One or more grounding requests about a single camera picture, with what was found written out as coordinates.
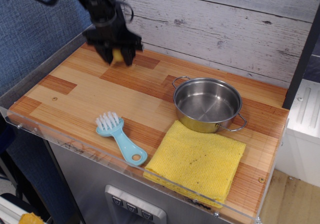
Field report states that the silver button control panel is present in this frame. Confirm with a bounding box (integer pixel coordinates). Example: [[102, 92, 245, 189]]
[[104, 185, 167, 224]]

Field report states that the clear acrylic counter guard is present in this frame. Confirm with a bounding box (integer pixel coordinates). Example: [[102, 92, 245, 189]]
[[0, 38, 289, 224]]

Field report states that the folded yellow cloth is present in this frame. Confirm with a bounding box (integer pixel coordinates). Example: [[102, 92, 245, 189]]
[[143, 120, 246, 209]]

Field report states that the light blue scrub brush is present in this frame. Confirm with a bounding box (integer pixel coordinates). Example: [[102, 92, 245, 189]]
[[95, 111, 148, 166]]

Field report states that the black vertical post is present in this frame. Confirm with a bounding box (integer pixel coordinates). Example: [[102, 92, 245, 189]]
[[281, 0, 320, 109]]

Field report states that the yellow potato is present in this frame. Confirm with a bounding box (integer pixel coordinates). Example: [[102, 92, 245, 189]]
[[112, 49, 124, 62]]

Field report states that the stainless steel cabinet front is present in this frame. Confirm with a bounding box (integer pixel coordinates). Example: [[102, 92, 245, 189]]
[[47, 142, 254, 224]]

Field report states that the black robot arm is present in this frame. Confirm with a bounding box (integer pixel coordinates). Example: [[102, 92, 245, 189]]
[[36, 0, 143, 66]]

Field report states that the yellow object bottom left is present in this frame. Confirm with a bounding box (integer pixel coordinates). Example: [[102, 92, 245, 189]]
[[18, 213, 44, 224]]

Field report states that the white ribbed side appliance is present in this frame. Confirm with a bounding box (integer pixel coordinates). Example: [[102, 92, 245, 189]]
[[275, 79, 320, 187]]

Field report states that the stainless steel pot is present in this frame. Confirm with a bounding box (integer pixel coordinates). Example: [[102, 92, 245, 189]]
[[172, 76, 247, 133]]

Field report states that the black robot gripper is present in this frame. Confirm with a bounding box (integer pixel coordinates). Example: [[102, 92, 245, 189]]
[[82, 9, 144, 66]]

